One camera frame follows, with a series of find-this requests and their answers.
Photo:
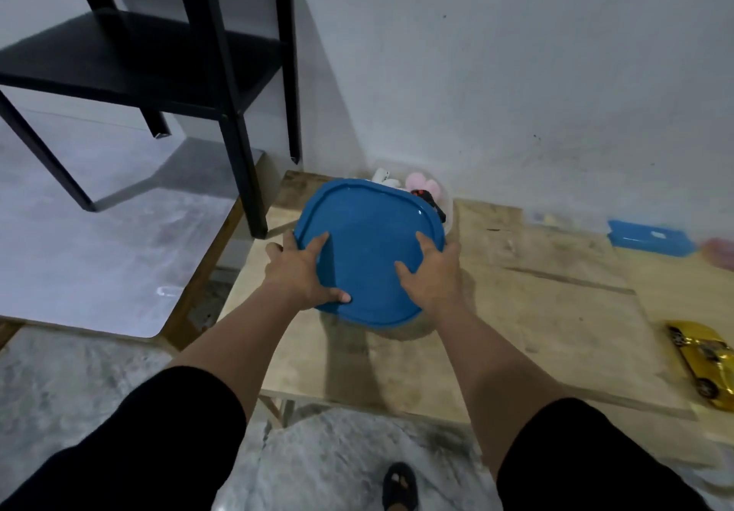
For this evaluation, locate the person's left hand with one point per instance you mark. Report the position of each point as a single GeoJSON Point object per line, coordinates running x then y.
{"type": "Point", "coordinates": [295, 275]}

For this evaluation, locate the person's right hand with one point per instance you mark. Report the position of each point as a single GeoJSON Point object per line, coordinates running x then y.
{"type": "Point", "coordinates": [433, 281]}

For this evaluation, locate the grey bin with blue lid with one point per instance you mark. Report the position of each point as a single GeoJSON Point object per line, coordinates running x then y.
{"type": "Point", "coordinates": [451, 215]}

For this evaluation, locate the blue plastic lid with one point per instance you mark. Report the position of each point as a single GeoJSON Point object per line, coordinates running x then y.
{"type": "Point", "coordinates": [367, 241]}

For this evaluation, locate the black remote controller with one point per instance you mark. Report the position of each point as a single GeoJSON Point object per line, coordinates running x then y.
{"type": "Point", "coordinates": [431, 202]}

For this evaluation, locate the pink plush toy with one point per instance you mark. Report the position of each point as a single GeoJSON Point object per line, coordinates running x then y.
{"type": "Point", "coordinates": [421, 179]}

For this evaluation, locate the white plush rabbit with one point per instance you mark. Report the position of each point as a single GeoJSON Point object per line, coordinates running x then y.
{"type": "Point", "coordinates": [384, 178]}

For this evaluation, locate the clear plastic box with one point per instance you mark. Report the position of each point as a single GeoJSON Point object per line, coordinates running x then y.
{"type": "Point", "coordinates": [550, 219]}

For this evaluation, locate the blue plastic box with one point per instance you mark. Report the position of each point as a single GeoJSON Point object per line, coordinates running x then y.
{"type": "Point", "coordinates": [636, 238]}

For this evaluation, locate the gold toy car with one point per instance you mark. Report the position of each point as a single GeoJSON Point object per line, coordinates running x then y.
{"type": "Point", "coordinates": [705, 361]}

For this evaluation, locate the pink plastic box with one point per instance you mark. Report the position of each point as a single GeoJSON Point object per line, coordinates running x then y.
{"type": "Point", "coordinates": [721, 254]}

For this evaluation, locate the person's left forearm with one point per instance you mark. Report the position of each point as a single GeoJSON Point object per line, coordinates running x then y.
{"type": "Point", "coordinates": [235, 350]}

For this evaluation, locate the person's right forearm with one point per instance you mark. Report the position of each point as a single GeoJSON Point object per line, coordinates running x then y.
{"type": "Point", "coordinates": [493, 379]}

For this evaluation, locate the person's right black sandal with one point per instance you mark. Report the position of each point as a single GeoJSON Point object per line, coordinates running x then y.
{"type": "Point", "coordinates": [399, 487]}

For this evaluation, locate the person's black left sleeve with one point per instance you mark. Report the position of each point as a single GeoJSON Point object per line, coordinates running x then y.
{"type": "Point", "coordinates": [143, 447]}

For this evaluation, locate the person's black sleeve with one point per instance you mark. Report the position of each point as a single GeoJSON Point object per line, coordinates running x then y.
{"type": "Point", "coordinates": [585, 459]}
{"type": "Point", "coordinates": [143, 447]}

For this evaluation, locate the person's black right sleeve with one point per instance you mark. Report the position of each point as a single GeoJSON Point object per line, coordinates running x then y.
{"type": "Point", "coordinates": [585, 459]}

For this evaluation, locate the grey topped wooden platform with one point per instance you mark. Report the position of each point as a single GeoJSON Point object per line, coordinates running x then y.
{"type": "Point", "coordinates": [86, 264]}

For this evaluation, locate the black metal side table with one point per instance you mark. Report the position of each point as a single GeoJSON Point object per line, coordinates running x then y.
{"type": "Point", "coordinates": [143, 63]}

